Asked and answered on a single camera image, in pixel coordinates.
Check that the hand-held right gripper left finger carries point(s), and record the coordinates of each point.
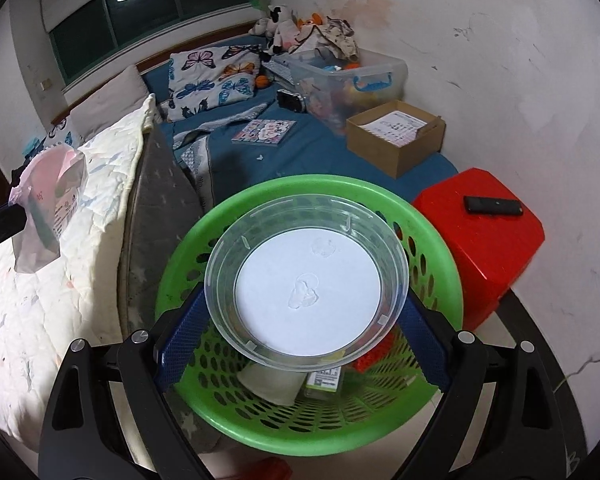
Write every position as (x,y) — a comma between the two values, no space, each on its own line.
(180,335)

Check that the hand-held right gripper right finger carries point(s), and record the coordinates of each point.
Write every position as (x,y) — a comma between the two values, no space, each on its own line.
(422,335)

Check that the red foam fruit net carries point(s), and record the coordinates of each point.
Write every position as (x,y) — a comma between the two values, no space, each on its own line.
(375,355)

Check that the clear and pink plastic bag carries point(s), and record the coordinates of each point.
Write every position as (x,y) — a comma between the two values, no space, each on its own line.
(50,200)

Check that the clear round plastic lid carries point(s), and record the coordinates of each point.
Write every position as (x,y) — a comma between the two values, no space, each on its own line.
(305,280)

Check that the green plastic basket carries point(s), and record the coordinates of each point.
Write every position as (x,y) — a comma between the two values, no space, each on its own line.
(300,185)

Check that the red plastic stool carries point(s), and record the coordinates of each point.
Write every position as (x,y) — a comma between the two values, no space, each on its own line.
(480,255)

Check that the white paper cup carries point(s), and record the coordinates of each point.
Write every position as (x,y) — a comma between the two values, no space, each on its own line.
(272,385)

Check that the small butterfly print pillow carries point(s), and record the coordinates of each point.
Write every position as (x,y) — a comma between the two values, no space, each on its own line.
(55,137)

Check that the white quilted blanket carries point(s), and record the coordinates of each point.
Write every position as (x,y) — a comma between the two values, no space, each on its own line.
(95,185)

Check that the small labelled box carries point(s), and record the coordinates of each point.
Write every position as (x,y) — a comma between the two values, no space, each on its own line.
(322,382)

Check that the black remote control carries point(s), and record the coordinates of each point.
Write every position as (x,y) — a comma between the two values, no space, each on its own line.
(492,205)

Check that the beige pillow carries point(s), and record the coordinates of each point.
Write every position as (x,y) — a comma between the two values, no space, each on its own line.
(110,100)

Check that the grey patterned cloth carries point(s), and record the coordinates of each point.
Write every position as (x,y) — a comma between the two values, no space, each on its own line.
(195,157)

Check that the brown cardboard box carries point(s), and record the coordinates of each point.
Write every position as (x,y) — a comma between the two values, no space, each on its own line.
(395,150)

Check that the blue bed sheet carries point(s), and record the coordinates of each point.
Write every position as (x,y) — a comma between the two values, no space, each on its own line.
(310,160)

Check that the colourful sticker book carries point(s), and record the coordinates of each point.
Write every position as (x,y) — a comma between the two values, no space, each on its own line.
(265,131)

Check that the wooden bed headboard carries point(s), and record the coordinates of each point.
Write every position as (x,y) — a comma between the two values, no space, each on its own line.
(145,60)

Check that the large butterfly print pillow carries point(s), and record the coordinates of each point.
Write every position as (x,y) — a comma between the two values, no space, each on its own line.
(210,80)

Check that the small black device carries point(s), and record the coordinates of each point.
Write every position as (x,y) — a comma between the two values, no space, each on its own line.
(289,100)

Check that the clear plastic storage bin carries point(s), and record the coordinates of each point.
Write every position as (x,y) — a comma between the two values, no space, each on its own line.
(350,85)

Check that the dark window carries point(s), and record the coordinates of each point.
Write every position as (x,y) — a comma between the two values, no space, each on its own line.
(145,10)

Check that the white flat box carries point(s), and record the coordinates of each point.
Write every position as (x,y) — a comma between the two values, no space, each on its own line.
(281,66)

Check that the patterned beige cloth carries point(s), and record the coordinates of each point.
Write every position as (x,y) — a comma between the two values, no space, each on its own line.
(335,35)

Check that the black and white plush cow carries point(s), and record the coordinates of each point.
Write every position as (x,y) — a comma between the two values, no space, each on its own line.
(280,25)

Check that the orange plush toy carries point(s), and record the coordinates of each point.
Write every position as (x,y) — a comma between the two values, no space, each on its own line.
(310,21)

